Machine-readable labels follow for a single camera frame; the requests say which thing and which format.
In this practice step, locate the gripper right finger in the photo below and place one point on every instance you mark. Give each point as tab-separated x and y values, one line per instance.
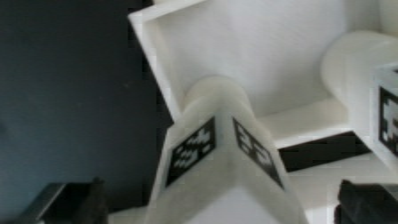
368	203

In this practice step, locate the white chair leg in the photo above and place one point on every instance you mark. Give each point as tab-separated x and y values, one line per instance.
215	133
359	74

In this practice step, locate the white chair seat part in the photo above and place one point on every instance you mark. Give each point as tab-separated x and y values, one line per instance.
256	40

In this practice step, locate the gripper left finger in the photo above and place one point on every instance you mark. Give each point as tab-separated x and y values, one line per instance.
68	204

